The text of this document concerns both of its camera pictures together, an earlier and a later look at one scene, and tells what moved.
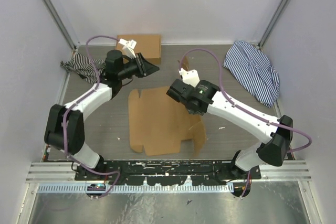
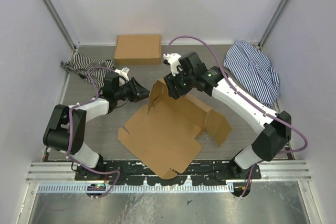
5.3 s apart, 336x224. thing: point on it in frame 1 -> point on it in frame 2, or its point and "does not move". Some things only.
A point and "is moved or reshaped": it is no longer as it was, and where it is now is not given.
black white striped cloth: (81, 64) does not move
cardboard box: (158, 123) is moved or reshaped
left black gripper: (145, 68) -> (139, 92)
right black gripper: (199, 112) -> (171, 81)
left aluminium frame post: (53, 11) does not move
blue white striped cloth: (247, 64) does not move
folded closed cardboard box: (148, 45) does not move
